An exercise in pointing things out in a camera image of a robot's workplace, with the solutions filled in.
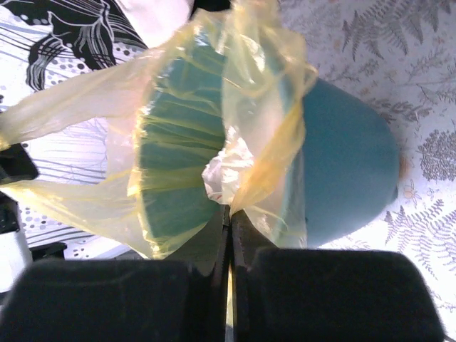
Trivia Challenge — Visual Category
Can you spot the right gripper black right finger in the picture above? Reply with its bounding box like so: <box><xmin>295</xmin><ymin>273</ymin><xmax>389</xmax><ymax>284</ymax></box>
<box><xmin>231</xmin><ymin>212</ymin><xmax>445</xmax><ymax>341</ymax></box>

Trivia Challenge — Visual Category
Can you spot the teal plastic trash bin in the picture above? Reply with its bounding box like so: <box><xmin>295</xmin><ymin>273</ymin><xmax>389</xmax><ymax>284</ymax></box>
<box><xmin>139</xmin><ymin>33</ymin><xmax>400</xmax><ymax>248</ymax></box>

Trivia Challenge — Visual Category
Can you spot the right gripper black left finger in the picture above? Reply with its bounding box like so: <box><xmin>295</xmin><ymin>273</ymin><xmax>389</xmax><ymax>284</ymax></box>
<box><xmin>1</xmin><ymin>206</ymin><xmax>229</xmax><ymax>341</ymax></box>

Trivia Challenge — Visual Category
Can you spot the yellow translucent trash bag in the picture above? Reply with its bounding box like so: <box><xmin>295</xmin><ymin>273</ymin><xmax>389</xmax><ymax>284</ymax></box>
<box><xmin>1</xmin><ymin>1</ymin><xmax>318</xmax><ymax>259</ymax></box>

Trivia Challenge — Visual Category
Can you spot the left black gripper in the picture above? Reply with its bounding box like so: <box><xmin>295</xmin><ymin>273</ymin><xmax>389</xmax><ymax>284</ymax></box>
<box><xmin>0</xmin><ymin>144</ymin><xmax>38</xmax><ymax>185</ymax></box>

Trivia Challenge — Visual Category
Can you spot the crumpled white red paper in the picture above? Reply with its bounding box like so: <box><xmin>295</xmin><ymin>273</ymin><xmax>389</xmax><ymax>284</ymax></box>
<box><xmin>202</xmin><ymin>126</ymin><xmax>254</xmax><ymax>205</ymax></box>

